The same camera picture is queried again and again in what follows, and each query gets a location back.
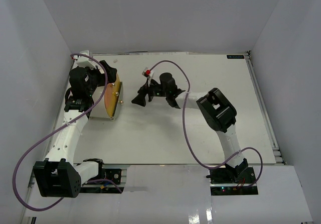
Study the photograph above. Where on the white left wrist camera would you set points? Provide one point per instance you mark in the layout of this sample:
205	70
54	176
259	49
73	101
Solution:
85	60

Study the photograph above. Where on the yellow bottom drawer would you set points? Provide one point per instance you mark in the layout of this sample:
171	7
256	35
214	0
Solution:
111	108

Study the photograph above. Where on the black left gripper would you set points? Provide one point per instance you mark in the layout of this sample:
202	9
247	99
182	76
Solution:
111	73

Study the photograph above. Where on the black label sticker right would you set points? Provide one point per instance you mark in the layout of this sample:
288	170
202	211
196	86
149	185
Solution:
235	56

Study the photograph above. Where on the orange drawer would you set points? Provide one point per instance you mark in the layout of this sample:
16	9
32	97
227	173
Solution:
110	94

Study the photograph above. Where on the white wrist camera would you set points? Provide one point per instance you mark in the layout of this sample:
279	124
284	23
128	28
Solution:
148	74
85	60

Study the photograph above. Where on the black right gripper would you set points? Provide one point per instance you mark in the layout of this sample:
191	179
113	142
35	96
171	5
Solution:
140	99

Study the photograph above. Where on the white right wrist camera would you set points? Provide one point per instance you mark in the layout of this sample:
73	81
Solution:
148	74

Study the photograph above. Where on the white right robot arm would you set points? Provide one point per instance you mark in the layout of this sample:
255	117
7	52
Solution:
216	109

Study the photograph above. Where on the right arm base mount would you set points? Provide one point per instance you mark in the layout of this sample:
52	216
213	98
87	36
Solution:
223	184

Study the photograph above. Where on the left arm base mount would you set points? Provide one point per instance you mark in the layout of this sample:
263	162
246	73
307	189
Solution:
116	174

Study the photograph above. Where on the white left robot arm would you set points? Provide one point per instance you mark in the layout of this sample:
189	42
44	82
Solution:
91	93

